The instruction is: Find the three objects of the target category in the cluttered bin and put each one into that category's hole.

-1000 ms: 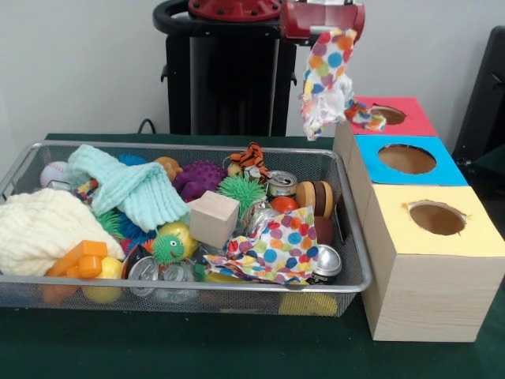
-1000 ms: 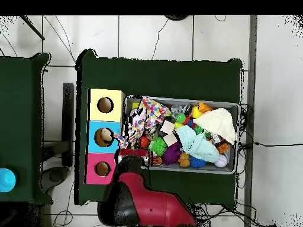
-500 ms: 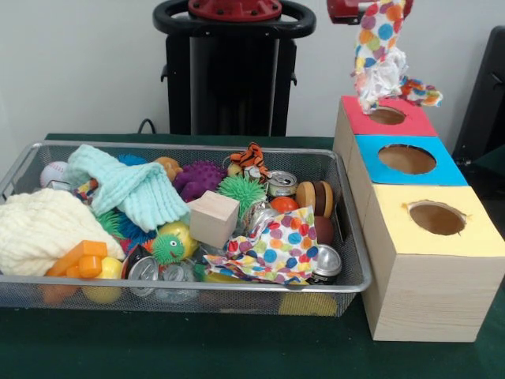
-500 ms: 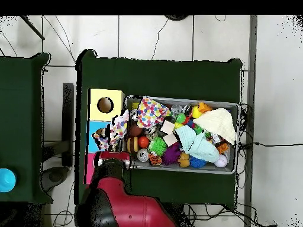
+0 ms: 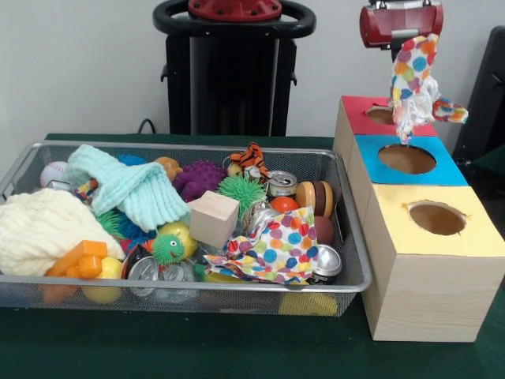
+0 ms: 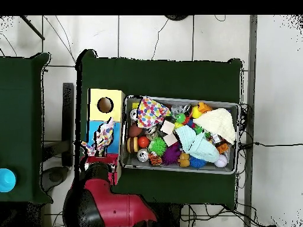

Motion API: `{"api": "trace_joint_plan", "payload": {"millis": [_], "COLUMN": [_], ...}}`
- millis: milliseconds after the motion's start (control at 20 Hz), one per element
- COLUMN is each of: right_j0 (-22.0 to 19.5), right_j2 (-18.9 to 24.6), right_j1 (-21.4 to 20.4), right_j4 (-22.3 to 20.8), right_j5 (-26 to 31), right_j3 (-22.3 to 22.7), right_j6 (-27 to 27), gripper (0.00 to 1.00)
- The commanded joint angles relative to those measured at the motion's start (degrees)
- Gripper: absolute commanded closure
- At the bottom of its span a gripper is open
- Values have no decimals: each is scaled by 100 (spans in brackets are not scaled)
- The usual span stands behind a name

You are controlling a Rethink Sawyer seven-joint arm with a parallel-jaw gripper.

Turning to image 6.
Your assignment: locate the small polka dot napkin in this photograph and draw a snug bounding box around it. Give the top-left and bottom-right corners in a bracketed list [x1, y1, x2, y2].
[80, 117, 115, 157]

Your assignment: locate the black metal rod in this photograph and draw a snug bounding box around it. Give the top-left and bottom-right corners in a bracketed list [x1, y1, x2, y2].
[20, 15, 46, 41]

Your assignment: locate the mint green cloth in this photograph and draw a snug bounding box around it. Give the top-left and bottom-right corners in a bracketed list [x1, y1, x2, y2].
[175, 125, 220, 163]

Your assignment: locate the dark green side tablecloth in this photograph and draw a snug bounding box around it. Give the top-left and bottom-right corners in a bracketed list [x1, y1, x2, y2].
[0, 52, 53, 205]

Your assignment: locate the black power cable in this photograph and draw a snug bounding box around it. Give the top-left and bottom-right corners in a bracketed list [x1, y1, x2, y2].
[238, 141, 303, 150]

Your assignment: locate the purple spiky toy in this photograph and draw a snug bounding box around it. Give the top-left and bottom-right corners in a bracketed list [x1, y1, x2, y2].
[162, 142, 182, 166]

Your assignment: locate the shallow clear mesh bin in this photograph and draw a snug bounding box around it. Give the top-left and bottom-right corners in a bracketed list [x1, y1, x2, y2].
[120, 95, 241, 175]

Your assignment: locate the orange ball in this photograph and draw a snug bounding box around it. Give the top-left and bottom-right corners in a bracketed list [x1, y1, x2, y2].
[137, 136, 150, 149]

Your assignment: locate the large dark green tablecloth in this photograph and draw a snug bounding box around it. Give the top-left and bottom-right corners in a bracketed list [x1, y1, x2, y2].
[75, 48, 243, 210]

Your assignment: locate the blue plastic cup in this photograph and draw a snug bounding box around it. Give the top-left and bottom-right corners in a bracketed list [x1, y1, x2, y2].
[0, 168, 17, 193]

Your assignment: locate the large polka dot napkin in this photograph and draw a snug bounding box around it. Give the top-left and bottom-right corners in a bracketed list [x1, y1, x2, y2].
[136, 95, 172, 129]

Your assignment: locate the black stand bar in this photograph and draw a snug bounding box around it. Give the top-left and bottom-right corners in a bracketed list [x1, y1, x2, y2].
[62, 82, 75, 167]

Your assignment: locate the green spiky ball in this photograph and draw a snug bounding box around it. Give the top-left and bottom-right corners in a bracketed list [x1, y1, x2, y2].
[149, 136, 167, 157]

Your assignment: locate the wooden box with three holes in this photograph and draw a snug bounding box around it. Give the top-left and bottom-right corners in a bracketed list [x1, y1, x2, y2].
[83, 88, 125, 186]

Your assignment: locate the toy hamburger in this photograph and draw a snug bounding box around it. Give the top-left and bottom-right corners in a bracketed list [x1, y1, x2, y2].
[126, 136, 140, 154]

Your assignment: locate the cream knitted cloth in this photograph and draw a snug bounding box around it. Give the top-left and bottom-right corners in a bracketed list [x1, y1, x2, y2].
[192, 108, 237, 144]

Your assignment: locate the plain wooden cube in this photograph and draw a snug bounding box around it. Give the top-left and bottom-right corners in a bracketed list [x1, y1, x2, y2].
[160, 119, 176, 135]

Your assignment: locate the plush tiger toy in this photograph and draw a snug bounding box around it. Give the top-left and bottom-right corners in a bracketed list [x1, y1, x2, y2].
[149, 151, 164, 166]

